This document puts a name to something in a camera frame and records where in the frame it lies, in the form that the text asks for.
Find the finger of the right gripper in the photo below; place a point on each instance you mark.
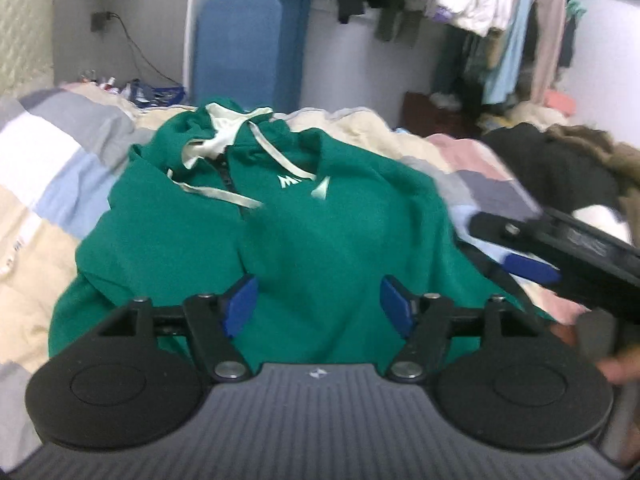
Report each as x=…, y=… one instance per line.
x=534, y=270

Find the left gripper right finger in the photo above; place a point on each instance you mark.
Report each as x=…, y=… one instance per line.
x=423, y=322

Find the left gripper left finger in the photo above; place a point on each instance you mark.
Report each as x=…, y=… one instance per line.
x=213, y=321

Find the green hoodie sweatshirt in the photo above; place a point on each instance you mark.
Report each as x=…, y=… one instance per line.
x=220, y=192

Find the person's right hand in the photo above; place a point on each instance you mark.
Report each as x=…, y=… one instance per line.
x=613, y=347

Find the black white garment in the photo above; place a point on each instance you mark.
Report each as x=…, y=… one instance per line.
x=561, y=176

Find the brown fur-trimmed coat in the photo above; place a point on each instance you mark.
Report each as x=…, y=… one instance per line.
x=620, y=158

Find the light blue hanging garment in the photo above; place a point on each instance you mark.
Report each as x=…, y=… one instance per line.
x=501, y=81

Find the dark red storage box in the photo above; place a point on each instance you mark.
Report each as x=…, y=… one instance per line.
x=421, y=117

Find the blue basket with items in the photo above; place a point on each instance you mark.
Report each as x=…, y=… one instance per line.
x=143, y=95

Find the patchwork pastel bed quilt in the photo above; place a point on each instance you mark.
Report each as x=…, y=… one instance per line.
x=62, y=150

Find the pink beige hanging garment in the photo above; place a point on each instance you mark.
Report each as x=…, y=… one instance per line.
x=551, y=16

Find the beige quilted headboard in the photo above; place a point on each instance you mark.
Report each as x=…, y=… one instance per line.
x=26, y=46

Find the black wall charger plug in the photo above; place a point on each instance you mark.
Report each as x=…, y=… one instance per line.
x=99, y=20

